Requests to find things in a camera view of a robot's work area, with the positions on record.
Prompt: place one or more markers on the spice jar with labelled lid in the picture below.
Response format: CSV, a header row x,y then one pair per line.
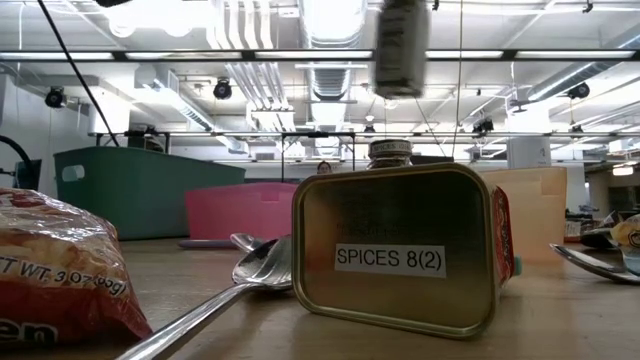
x,y
390,155

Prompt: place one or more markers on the iridescent rainbow spoon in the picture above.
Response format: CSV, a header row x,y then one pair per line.
x,y
205,244

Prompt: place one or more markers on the white lid spice jar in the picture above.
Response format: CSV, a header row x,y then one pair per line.
x,y
402,50

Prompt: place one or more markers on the red ramen packet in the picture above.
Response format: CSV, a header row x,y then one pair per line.
x,y
60,280

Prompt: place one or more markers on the dark metal spoon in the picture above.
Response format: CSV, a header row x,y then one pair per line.
x,y
590,264

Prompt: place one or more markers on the yellow ramen packet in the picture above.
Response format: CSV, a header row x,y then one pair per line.
x,y
627,232

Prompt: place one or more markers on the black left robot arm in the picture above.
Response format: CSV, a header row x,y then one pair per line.
x,y
114,2

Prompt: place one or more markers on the person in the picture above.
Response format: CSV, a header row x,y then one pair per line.
x,y
324,167

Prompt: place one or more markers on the gold red spice tin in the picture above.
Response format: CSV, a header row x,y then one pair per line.
x,y
400,215

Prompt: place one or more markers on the pink plastic bin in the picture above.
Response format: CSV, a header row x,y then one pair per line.
x,y
235,210

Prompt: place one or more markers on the small silver spoon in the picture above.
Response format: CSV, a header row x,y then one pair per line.
x,y
245,241

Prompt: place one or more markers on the large silver spoon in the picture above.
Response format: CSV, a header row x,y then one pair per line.
x,y
260,272

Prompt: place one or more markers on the black distant wide monitor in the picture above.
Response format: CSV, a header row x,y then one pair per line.
x,y
432,160

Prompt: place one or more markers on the black ceiling spotlight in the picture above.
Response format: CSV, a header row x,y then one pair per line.
x,y
578,91
222,89
55,97
482,125

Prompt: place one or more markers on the teal plastic bin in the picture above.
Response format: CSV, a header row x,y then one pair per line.
x,y
140,195

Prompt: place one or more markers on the white room pillar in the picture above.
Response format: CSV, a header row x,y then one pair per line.
x,y
528,152

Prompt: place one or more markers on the orange translucent plastic bin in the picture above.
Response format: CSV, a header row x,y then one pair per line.
x,y
540,215

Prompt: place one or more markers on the black round utensil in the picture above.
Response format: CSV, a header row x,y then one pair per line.
x,y
597,239

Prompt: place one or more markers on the black computer monitor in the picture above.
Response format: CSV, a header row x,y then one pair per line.
x,y
30,174

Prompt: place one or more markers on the light blue plastic bowl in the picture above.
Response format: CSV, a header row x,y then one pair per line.
x,y
632,260

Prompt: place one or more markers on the black distant frame stand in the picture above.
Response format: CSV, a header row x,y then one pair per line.
x,y
282,155

